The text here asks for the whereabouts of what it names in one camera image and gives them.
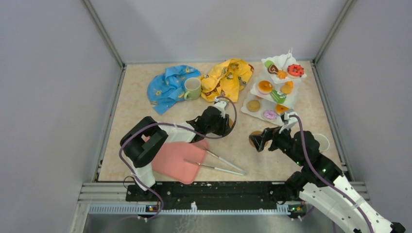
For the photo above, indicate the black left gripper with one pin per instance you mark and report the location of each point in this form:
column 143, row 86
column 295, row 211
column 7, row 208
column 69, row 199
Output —
column 224, row 127

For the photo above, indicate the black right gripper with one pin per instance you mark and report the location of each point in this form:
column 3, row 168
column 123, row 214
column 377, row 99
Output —
column 268, row 133

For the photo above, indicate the round wooden coaster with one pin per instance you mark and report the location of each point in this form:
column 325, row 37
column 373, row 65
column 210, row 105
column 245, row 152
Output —
column 256, row 133

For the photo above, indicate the purple sprinkled donut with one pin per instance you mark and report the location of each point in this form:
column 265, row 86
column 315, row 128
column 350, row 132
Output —
column 270, row 115

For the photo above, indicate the round tan muffin cake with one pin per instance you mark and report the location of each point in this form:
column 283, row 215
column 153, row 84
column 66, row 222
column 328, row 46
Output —
column 253, row 106

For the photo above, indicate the metal tongs white handle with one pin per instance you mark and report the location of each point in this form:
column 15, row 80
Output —
column 240, row 171

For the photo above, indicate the orange glazed bun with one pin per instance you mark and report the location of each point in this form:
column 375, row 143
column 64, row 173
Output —
column 279, row 109

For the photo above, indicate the green mug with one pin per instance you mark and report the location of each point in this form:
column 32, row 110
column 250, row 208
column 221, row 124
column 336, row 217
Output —
column 193, row 89

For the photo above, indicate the green cake slice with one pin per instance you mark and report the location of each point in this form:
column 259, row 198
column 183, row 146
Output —
column 278, row 96

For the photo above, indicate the yellow orange pastry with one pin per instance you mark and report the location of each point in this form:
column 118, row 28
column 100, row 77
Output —
column 264, row 87

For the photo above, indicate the round yellow cracker biscuit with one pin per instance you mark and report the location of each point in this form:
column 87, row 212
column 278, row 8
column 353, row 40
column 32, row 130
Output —
column 286, row 89

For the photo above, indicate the pink cup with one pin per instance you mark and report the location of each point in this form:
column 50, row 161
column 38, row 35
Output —
column 323, row 141

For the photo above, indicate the orange swirl cookie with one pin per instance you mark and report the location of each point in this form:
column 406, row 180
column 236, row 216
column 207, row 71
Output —
column 282, row 74

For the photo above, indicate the brown heart cookie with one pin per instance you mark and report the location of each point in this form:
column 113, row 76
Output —
column 272, row 69

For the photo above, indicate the green round macaron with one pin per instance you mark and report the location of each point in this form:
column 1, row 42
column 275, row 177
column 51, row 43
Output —
column 268, row 63

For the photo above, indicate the red orange donut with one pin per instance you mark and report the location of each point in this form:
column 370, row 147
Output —
column 295, row 71

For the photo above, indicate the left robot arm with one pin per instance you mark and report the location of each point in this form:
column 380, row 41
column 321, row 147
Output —
column 143, row 142

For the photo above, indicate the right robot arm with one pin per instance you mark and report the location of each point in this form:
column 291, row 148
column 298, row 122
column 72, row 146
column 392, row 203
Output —
column 322, row 184

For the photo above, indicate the yellow patterned cloth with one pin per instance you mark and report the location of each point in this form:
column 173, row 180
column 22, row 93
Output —
column 226, row 79

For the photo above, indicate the pink plastic tray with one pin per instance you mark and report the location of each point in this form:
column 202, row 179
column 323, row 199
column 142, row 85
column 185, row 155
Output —
column 174, row 160

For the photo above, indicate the white tiered dessert stand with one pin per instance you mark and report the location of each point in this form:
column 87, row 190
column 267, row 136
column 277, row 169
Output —
column 266, row 102

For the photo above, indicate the blue patterned cloth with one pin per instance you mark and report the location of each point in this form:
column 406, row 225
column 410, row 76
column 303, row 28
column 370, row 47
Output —
column 166, row 89

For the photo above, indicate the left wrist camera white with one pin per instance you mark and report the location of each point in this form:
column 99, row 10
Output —
column 220, row 105

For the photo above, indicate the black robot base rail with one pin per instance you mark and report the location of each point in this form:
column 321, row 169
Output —
column 219, row 196

